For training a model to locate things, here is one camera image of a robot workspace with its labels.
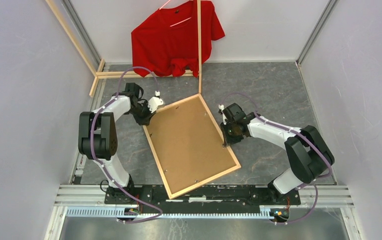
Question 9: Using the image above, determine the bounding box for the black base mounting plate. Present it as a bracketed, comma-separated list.
[101, 184, 301, 215]

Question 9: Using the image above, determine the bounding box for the light wooden picture frame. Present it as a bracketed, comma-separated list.
[142, 93, 242, 200]

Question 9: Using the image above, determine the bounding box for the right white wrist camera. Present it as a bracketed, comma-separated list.
[218, 104, 227, 124]

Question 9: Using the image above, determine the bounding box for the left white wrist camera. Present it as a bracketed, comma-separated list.
[148, 90, 165, 113]

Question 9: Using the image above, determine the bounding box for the red t-shirt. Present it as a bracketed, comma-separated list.
[131, 0, 225, 77]

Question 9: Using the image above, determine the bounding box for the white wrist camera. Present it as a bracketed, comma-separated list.
[218, 104, 227, 124]
[148, 90, 165, 113]

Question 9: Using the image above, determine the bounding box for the brown backing board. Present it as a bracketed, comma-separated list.
[146, 97, 237, 195]

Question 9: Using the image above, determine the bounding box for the white slotted cable duct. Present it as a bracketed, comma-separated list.
[65, 205, 274, 220]

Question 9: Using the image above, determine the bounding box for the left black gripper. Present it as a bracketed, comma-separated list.
[127, 101, 156, 128]

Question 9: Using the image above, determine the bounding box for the pink clothes hanger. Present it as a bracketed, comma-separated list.
[157, 0, 196, 28]

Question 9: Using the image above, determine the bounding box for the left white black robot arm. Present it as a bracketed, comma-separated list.
[78, 82, 164, 204]

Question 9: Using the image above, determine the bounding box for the wooden clothes rack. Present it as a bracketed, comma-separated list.
[45, 0, 202, 97]

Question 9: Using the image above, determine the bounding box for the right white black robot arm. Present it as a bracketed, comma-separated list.
[218, 103, 335, 204]

